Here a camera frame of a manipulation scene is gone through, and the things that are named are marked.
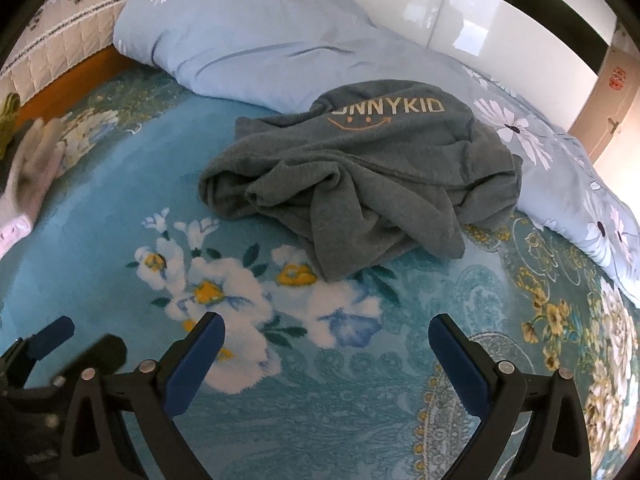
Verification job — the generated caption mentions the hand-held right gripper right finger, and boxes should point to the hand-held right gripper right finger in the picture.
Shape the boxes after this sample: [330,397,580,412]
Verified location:
[428,313,593,480]

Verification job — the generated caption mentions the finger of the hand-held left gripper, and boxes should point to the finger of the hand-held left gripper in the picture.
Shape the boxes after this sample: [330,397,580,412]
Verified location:
[0,316,75,391]
[52,334,128,386]

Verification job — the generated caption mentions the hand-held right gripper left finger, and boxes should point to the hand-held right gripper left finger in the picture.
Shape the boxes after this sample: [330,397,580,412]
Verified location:
[60,311,226,480]

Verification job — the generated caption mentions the grey fleece sweatshirt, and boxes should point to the grey fleece sweatshirt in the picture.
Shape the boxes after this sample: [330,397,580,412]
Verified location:
[198,79,523,283]

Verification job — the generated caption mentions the teal floral blanket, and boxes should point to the teal floral blanket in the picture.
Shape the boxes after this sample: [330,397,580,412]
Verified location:
[0,67,640,480]

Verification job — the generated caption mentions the pink fluffy garment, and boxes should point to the pink fluffy garment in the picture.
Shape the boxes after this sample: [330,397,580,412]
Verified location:
[0,117,66,261]

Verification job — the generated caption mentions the olive knit garment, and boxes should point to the olive knit garment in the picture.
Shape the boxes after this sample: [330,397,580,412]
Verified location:
[0,92,22,156]

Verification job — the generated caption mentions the cardboard box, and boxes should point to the cardboard box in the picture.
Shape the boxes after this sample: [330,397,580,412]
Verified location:
[567,45,640,163]

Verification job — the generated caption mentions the quilted beige headboard cover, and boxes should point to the quilted beige headboard cover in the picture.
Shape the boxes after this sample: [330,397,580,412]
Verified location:
[0,0,201,96]

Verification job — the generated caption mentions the light blue floral duvet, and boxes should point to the light blue floral duvet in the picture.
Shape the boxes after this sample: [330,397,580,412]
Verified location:
[113,0,640,306]

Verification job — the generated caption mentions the white glossy wardrobe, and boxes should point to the white glossy wardrobe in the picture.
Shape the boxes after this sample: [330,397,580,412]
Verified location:
[280,0,618,96]

